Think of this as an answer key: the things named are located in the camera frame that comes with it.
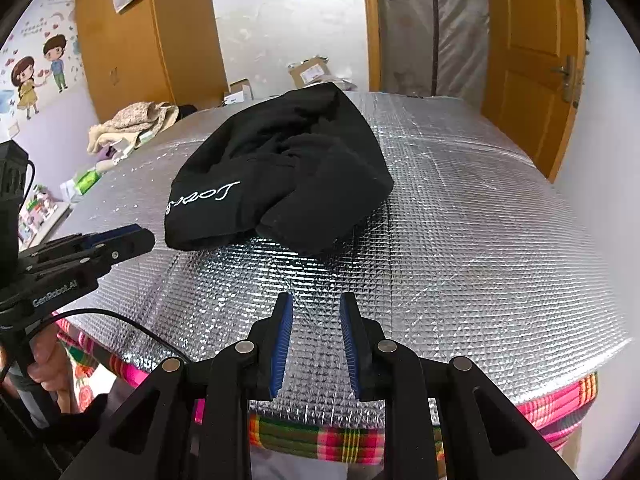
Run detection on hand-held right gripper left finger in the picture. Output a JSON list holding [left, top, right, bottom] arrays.
[[60, 292, 294, 480]]

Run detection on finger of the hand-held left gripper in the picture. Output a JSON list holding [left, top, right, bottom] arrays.
[[20, 224, 144, 264], [29, 230, 157, 287]]

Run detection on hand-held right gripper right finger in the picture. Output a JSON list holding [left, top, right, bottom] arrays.
[[339, 291, 581, 480]]

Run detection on black pants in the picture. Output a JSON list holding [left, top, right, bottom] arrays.
[[164, 82, 393, 256]]

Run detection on person's left hand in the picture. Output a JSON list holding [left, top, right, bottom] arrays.
[[27, 332, 76, 413]]

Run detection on colourful packets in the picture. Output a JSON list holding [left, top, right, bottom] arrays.
[[20, 187, 58, 233]]

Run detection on white side table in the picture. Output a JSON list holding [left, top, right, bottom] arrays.
[[17, 202, 71, 251]]

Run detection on green packet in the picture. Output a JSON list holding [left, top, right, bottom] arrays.
[[75, 170, 103, 196]]

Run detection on beige floral blanket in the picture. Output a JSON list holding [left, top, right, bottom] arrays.
[[87, 101, 180, 156]]

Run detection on silver foil mat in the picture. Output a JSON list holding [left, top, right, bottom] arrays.
[[50, 91, 632, 431]]

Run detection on small white box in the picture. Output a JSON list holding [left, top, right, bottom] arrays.
[[224, 79, 253, 106]]

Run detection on wooden wardrobe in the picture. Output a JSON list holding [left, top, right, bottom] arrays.
[[75, 0, 230, 123]]

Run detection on brown cardboard box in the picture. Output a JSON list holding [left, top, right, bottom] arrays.
[[287, 56, 333, 90]]

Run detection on clear plastic curtain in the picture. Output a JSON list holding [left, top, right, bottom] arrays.
[[375, 0, 490, 98]]

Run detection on wooden door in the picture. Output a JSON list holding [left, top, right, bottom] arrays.
[[481, 0, 587, 183]]

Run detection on black cable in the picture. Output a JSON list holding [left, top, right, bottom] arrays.
[[47, 309, 195, 365]]

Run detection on cartoon couple wall sticker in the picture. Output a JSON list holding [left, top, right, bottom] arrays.
[[0, 0, 83, 136]]

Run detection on wooden door frame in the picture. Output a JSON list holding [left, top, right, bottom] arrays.
[[361, 0, 383, 92]]

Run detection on brass door handle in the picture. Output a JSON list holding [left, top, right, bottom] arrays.
[[550, 55, 578, 103]]

